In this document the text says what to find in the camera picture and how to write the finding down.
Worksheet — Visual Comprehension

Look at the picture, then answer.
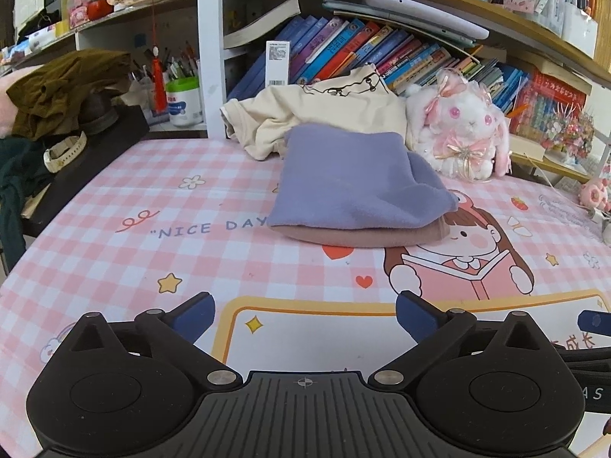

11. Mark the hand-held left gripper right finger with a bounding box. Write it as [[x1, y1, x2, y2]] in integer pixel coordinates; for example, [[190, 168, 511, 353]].
[[367, 290, 557, 389]]

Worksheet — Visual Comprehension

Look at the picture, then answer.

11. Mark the wooden bookshelf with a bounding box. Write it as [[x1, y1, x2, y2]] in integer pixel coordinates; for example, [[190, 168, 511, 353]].
[[0, 0, 611, 184]]

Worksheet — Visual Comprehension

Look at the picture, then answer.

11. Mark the cream cloth garment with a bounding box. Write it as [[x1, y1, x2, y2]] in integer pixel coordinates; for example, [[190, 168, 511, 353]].
[[220, 64, 408, 161]]

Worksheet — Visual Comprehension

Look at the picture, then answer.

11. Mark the pink pig toy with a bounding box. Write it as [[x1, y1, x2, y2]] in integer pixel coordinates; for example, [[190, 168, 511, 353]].
[[577, 176, 611, 214]]

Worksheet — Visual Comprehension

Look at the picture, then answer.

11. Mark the row of colourful books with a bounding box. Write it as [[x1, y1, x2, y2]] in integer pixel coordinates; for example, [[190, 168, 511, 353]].
[[226, 14, 532, 116]]

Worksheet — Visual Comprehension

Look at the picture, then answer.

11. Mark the white barcode box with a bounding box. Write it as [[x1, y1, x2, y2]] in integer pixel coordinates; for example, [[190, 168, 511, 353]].
[[265, 40, 291, 88]]

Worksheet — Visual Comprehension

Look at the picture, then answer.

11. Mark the red tassel ornament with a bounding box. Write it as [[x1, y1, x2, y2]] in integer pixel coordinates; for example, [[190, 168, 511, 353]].
[[151, 0, 167, 111]]

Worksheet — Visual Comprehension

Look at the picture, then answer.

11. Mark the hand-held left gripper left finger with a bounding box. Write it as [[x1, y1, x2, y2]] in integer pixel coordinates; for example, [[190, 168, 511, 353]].
[[61, 291, 243, 390]]

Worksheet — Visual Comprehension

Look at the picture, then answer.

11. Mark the white wristwatch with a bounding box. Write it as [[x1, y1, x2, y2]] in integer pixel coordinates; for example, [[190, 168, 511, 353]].
[[43, 130, 89, 173]]

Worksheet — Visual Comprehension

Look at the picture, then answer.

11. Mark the bunch of pens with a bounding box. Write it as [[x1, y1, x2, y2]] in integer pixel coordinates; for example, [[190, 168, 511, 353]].
[[130, 43, 200, 87]]

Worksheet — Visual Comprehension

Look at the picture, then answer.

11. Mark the olive green cloth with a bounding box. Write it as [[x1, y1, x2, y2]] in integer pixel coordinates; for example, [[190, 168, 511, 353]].
[[6, 49, 135, 142]]

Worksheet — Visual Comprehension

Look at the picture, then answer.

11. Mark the dark green cloth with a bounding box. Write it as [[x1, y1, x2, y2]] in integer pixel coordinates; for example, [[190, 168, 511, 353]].
[[0, 136, 59, 274]]

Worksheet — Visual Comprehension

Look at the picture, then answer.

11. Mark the white cable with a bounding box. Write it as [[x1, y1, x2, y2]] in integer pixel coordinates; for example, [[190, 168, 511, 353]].
[[522, 153, 590, 211]]

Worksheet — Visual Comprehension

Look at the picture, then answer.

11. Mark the red boxed book set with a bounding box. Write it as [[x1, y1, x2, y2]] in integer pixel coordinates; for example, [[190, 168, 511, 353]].
[[508, 69, 593, 140]]

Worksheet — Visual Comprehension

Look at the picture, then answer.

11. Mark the pink checked desk mat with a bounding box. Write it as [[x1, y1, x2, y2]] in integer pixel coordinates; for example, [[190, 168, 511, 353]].
[[0, 137, 611, 458]]

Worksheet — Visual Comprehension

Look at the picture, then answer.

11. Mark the flat white box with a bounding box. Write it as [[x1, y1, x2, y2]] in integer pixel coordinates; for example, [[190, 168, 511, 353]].
[[507, 134, 548, 161]]

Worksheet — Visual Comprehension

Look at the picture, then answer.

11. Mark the white storage box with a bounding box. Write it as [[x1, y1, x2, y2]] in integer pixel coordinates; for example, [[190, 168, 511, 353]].
[[561, 7, 600, 59]]

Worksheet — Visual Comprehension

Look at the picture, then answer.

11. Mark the white and pink plush rabbit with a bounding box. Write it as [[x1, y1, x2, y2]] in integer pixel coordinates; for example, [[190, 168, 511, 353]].
[[405, 69, 513, 183]]

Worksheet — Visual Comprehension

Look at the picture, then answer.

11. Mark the white tub with green lid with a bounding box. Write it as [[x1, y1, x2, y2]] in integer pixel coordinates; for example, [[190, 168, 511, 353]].
[[165, 76, 204, 128]]

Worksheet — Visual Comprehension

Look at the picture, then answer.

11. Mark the red jar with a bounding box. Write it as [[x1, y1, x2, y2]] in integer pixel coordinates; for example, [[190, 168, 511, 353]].
[[86, 0, 114, 21]]

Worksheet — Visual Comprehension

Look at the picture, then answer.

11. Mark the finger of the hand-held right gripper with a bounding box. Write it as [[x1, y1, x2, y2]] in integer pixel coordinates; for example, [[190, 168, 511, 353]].
[[577, 309, 611, 333]]

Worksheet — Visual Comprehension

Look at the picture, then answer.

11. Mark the brown and purple sweater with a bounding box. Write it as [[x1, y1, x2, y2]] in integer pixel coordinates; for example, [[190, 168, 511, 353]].
[[266, 123, 460, 249]]

